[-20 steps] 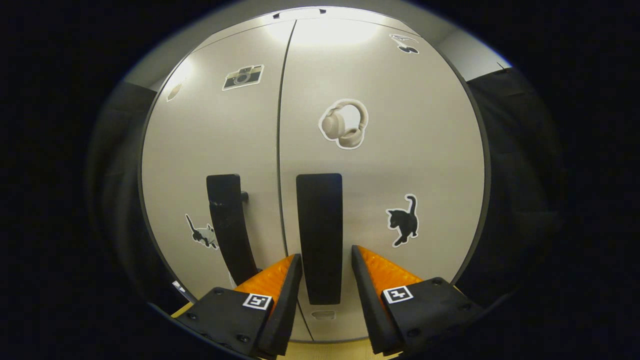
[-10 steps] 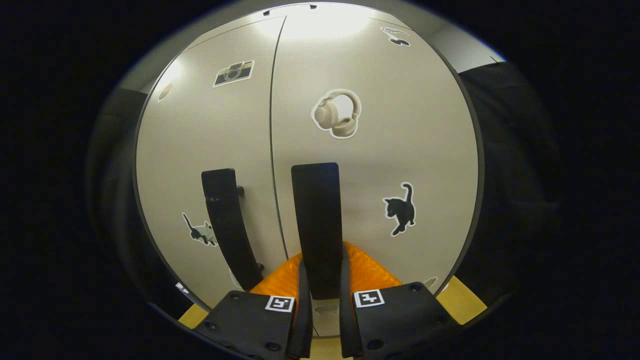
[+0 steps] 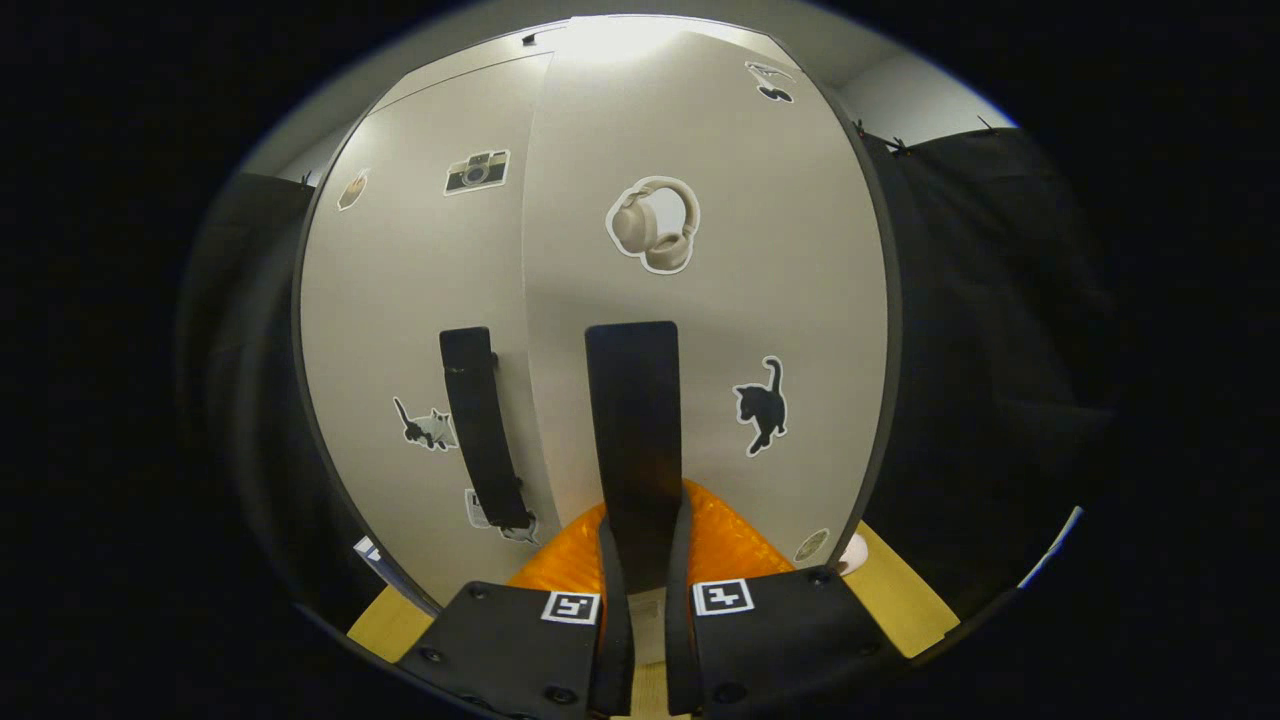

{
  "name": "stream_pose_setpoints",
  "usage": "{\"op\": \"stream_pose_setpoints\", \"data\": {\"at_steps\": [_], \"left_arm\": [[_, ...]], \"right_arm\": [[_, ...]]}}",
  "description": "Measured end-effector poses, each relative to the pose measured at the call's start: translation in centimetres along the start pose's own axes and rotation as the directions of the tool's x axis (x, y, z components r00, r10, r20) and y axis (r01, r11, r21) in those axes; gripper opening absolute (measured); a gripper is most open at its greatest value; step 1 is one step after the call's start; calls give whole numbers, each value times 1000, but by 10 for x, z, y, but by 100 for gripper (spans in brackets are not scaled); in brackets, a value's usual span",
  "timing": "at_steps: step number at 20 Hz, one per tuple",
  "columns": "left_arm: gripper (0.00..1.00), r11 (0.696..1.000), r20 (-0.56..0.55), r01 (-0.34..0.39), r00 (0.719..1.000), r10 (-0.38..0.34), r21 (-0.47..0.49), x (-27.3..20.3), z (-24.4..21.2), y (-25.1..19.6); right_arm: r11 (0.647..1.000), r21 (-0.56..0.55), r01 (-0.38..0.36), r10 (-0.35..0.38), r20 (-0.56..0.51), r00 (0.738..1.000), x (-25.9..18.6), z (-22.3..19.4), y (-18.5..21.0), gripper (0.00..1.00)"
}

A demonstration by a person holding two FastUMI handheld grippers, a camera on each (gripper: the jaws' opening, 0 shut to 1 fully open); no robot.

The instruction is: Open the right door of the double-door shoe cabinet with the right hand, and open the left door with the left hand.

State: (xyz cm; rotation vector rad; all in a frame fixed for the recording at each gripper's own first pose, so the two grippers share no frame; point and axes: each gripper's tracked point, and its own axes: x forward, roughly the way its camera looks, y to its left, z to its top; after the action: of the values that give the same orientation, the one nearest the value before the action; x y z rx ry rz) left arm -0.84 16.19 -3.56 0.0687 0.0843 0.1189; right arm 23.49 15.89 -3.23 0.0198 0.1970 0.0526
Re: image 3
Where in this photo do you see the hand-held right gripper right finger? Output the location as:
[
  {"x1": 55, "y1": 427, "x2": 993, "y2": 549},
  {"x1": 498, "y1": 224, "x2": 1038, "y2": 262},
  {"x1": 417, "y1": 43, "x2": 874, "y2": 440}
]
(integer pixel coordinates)
[{"x1": 665, "y1": 480, "x2": 906, "y2": 720}]

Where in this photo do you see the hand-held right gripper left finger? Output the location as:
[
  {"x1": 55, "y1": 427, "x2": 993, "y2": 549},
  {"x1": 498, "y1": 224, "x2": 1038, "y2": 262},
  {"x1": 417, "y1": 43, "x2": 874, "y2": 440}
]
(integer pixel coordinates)
[{"x1": 395, "y1": 500, "x2": 633, "y2": 720}]

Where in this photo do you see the white double-door shoe cabinet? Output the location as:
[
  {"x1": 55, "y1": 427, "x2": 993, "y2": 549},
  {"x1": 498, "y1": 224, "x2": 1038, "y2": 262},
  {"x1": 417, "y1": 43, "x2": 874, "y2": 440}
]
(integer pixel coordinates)
[{"x1": 290, "y1": 15, "x2": 906, "y2": 616}]

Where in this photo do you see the cabinet door with headphone sticker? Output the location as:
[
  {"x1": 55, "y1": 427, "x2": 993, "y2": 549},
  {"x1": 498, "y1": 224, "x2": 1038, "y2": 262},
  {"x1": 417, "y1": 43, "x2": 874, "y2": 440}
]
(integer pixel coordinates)
[{"x1": 520, "y1": 15, "x2": 889, "y2": 571}]

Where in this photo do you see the cabinet door with camera sticker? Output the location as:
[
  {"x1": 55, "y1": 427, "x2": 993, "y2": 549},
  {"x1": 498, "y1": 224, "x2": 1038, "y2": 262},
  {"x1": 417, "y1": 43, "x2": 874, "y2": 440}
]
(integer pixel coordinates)
[{"x1": 298, "y1": 52, "x2": 561, "y2": 606}]

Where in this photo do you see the white cabinet drawer front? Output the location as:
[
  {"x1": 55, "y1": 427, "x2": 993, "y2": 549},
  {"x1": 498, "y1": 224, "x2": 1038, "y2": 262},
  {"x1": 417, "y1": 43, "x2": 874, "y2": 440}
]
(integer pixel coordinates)
[{"x1": 372, "y1": 15, "x2": 791, "y2": 113}]

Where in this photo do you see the blue and white box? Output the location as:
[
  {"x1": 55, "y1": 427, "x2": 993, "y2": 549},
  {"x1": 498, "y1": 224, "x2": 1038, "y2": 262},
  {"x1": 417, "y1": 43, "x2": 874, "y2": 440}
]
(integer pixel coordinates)
[{"x1": 353, "y1": 537, "x2": 401, "y2": 591}]

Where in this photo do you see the row of black backdrop clips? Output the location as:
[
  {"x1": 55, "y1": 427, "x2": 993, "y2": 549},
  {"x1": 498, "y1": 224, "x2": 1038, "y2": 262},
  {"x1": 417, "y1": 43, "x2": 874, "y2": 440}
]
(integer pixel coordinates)
[{"x1": 300, "y1": 115, "x2": 996, "y2": 191}]

